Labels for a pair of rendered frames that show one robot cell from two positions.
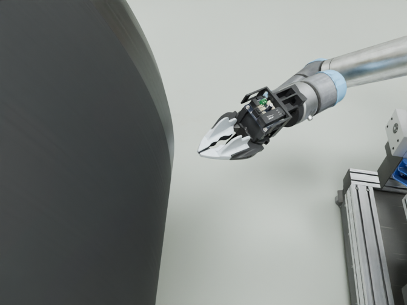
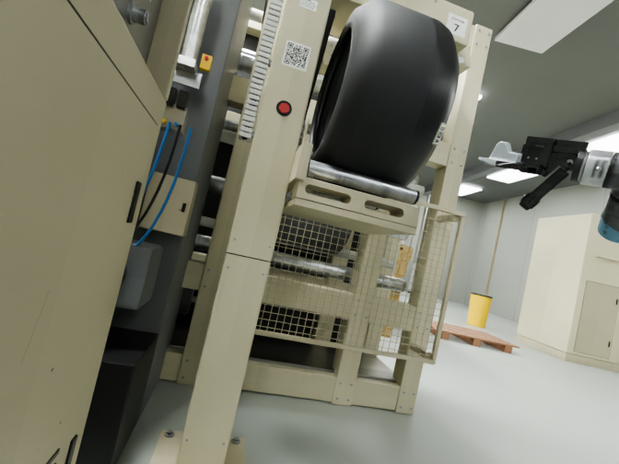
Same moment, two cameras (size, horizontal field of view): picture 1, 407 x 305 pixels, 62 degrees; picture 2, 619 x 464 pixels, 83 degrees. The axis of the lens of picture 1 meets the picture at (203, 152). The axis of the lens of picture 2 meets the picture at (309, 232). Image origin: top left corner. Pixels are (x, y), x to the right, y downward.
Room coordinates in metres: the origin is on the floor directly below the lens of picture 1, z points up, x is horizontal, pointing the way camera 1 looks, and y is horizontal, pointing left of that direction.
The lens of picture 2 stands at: (-0.22, -0.75, 0.68)
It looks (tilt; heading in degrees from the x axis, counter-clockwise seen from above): 3 degrees up; 76
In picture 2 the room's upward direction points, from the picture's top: 13 degrees clockwise
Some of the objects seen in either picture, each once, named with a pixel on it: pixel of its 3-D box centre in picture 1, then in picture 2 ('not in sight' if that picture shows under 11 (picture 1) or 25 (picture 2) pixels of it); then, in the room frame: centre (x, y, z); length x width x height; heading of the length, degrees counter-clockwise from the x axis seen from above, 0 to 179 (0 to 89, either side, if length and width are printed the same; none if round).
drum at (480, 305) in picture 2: not in sight; (478, 309); (4.54, 4.62, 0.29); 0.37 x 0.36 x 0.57; 79
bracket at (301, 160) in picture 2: not in sight; (292, 173); (-0.05, 0.33, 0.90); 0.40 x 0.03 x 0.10; 88
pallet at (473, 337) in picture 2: not in sight; (461, 334); (3.01, 3.10, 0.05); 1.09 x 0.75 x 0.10; 168
